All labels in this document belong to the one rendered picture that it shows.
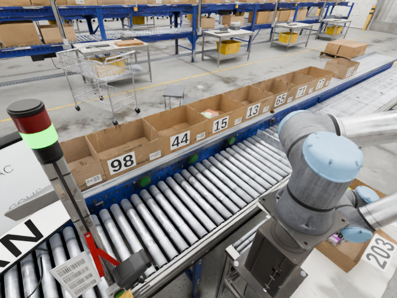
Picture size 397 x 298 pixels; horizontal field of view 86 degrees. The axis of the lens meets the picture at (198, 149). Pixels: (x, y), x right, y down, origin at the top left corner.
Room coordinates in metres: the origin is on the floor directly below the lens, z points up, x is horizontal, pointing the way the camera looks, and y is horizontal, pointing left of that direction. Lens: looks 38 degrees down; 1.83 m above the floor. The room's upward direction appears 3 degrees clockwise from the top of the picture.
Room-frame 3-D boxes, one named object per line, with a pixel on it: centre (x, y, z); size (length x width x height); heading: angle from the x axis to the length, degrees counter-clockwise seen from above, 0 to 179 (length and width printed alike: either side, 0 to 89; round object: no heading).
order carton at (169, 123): (1.35, 0.17, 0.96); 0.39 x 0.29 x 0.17; 130
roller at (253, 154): (1.32, -0.50, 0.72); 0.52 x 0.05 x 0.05; 40
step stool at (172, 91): (3.30, 0.34, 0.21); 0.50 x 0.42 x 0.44; 87
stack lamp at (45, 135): (0.31, 0.29, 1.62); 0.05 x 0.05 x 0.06
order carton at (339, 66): (3.10, -1.93, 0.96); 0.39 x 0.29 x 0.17; 130
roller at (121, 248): (0.57, 0.40, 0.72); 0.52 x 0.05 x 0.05; 40
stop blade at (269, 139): (1.46, -0.68, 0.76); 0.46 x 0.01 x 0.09; 40
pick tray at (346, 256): (0.70, -0.73, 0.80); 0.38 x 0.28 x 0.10; 41
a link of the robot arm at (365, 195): (0.62, -0.73, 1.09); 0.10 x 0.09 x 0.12; 88
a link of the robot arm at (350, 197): (0.62, -0.62, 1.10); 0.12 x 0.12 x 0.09; 88
